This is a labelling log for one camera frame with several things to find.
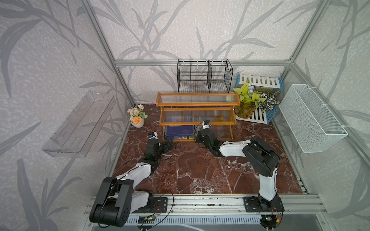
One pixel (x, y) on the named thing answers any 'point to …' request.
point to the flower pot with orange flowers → (137, 116)
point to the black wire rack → (204, 76)
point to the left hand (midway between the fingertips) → (167, 141)
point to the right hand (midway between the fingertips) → (197, 131)
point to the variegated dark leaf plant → (270, 95)
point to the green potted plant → (248, 104)
